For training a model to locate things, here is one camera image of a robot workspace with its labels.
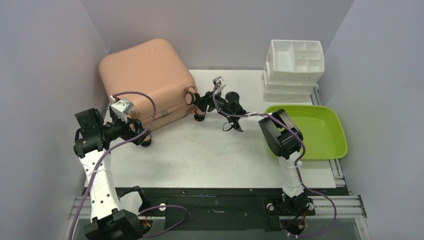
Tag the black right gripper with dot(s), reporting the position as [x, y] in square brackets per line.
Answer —
[205, 102]

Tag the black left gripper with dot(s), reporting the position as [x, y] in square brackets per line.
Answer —
[128, 133]

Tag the pink hard-shell suitcase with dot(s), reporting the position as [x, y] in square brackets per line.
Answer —
[154, 78]

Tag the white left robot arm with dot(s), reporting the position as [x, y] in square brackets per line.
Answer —
[108, 219]

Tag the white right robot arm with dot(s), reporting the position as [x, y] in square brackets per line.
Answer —
[281, 134]

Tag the white drawer organizer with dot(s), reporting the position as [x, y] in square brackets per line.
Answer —
[292, 70]

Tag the green plastic tray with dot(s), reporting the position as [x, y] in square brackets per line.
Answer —
[323, 133]

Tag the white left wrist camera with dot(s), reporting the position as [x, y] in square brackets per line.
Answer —
[122, 108]

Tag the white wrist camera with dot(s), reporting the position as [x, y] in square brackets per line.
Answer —
[219, 84]
[122, 108]

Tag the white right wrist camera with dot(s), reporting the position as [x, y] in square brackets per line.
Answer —
[219, 84]

